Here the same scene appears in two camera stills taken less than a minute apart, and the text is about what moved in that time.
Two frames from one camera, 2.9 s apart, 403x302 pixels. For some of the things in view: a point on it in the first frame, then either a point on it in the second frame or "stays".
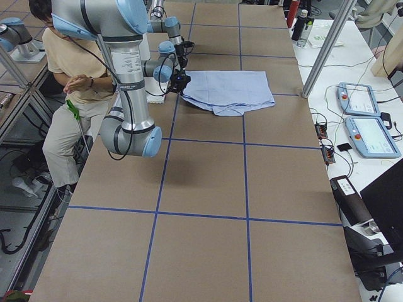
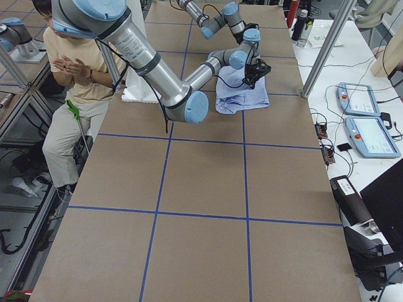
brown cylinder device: x=352 y=207 stays
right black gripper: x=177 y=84 → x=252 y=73
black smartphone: x=345 y=146 stays
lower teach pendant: x=371 y=138 stays
